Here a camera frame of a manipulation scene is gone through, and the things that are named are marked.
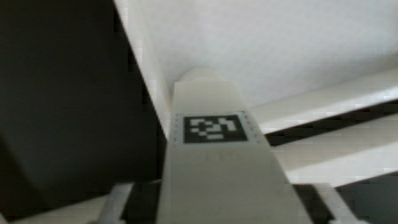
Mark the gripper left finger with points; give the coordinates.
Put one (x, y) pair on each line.
(132, 204)

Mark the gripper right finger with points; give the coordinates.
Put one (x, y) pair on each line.
(324, 204)

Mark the white front fence rail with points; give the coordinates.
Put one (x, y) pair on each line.
(66, 157)

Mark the white desk leg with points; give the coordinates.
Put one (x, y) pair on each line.
(224, 184)

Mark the white desk top tray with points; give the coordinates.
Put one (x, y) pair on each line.
(304, 50)

